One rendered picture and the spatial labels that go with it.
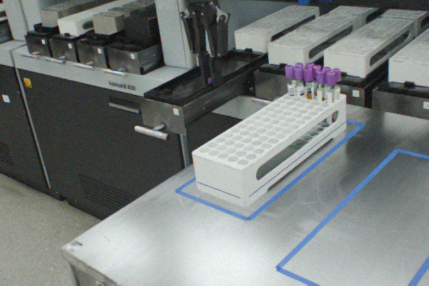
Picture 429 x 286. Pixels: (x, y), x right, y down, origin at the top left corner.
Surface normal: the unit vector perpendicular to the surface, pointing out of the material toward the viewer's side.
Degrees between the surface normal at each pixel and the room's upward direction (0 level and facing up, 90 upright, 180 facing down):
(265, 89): 90
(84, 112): 90
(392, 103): 90
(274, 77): 90
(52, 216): 0
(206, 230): 0
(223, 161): 0
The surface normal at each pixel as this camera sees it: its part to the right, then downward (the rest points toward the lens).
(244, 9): 0.77, 0.19
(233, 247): -0.11, -0.90
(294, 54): -0.62, 0.40
